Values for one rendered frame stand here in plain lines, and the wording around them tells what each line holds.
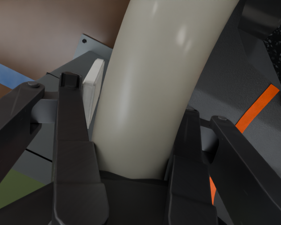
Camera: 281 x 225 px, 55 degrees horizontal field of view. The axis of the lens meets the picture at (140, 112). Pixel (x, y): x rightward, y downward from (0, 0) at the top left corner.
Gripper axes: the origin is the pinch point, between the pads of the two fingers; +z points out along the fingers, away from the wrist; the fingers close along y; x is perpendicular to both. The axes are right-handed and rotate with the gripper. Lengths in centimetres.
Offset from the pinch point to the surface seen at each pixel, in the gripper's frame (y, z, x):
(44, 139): -12.8, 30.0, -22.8
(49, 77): -20, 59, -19
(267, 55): 28.8, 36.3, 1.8
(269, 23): 27.8, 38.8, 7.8
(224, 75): 43, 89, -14
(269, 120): 67, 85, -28
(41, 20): -36, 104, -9
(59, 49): -27, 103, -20
